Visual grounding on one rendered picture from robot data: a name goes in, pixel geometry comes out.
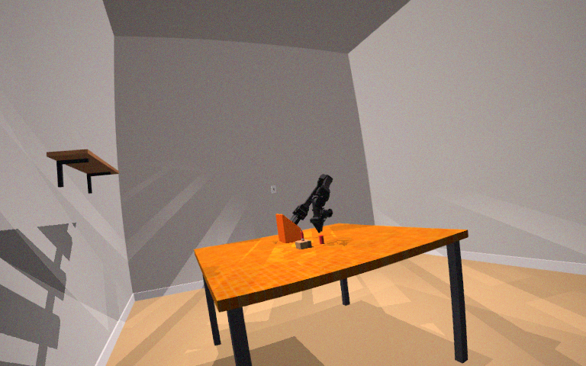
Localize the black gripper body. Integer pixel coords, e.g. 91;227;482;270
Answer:
310;207;327;223

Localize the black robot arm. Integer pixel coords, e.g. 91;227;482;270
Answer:
290;174;333;225

